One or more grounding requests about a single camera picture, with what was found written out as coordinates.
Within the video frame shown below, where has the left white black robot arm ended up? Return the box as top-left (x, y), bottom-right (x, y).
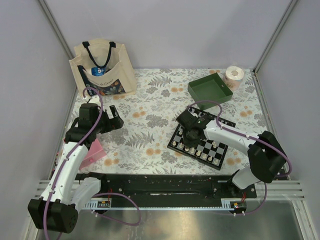
top-left (27, 98), bottom-right (124, 234)

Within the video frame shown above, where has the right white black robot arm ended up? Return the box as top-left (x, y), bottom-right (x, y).
top-left (176, 110), bottom-right (288, 198)

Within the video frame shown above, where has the black white chess board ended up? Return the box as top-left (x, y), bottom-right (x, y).
top-left (167, 106), bottom-right (228, 170)

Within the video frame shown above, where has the floral table mat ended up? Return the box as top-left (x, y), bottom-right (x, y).
top-left (56, 67), bottom-right (281, 176)

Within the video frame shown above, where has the green plastic tray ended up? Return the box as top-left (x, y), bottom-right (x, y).
top-left (188, 73), bottom-right (233, 104)

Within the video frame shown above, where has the cream canvas tote bag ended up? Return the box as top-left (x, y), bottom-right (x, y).
top-left (69, 38), bottom-right (137, 96)

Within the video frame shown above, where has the toilet paper roll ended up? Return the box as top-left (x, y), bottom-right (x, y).
top-left (222, 66), bottom-right (245, 91)

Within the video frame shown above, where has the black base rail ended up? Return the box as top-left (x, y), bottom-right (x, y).
top-left (75, 172), bottom-right (257, 209)

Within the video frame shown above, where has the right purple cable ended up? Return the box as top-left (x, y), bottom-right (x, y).
top-left (189, 100), bottom-right (293, 217)

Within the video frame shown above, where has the purple cable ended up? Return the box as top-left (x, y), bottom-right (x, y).
top-left (43, 87), bottom-right (142, 240)
top-left (189, 100), bottom-right (293, 217)

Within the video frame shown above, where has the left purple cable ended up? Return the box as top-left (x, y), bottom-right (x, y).
top-left (43, 87), bottom-right (142, 240)

